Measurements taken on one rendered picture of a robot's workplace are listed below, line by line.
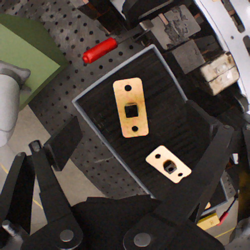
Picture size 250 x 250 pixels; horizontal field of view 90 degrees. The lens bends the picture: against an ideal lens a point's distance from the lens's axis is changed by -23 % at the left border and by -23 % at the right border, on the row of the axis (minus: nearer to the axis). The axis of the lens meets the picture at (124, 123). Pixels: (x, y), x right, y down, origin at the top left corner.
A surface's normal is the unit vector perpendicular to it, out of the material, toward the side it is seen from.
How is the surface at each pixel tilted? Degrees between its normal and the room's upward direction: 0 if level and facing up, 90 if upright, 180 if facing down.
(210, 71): 0
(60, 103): 0
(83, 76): 0
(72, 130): 90
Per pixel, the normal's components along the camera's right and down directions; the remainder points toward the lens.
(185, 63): -0.09, 0.43
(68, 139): 0.98, -0.13
